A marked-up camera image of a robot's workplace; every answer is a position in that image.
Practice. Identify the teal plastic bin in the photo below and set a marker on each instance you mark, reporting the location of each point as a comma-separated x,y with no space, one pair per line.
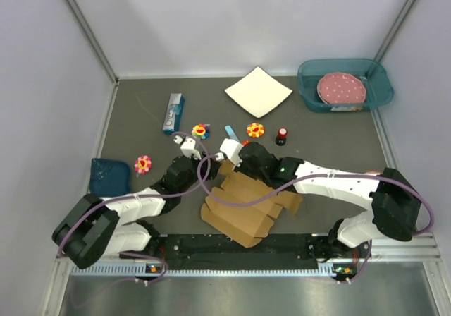
379,91

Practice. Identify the blue toothpaste box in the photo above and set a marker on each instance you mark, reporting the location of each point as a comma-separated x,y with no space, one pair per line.
174,113

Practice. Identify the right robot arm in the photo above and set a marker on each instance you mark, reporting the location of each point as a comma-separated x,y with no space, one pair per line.
389,202

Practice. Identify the white cable duct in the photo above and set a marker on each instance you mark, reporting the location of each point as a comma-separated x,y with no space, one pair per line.
143,269

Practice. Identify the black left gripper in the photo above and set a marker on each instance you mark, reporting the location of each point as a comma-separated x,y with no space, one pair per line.
209,166

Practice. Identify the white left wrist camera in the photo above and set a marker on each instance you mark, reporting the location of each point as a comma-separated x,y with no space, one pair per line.
188,147

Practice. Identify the pink plush flower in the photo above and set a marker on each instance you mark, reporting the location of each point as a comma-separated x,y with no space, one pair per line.
143,164

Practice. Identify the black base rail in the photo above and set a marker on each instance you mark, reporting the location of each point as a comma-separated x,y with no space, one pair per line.
276,251

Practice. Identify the light blue stick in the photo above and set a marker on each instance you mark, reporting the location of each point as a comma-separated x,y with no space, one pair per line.
231,133

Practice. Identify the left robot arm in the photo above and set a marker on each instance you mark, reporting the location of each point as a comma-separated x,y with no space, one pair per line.
99,227

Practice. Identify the dark blue dish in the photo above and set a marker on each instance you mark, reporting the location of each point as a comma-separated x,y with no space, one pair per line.
109,178

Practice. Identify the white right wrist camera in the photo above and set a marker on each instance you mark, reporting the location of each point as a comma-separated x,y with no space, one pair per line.
230,149

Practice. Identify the red black stamp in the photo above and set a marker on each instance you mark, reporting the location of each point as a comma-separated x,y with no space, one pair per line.
281,137

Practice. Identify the rainbow plush flower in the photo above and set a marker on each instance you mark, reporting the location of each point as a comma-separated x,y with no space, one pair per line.
201,131

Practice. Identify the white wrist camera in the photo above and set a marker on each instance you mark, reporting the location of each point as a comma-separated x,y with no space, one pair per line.
188,147
230,149

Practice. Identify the pink dotted plate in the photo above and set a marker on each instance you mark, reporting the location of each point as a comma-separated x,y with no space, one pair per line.
341,88

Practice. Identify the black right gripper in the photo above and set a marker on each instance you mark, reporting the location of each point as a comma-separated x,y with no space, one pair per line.
242,169

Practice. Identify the white square plate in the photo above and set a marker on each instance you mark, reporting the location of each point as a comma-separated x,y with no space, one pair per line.
258,93

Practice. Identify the brown cardboard box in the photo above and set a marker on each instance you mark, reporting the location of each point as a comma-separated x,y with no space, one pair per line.
225,208

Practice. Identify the orange plush flower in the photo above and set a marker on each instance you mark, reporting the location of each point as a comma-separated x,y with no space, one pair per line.
255,130

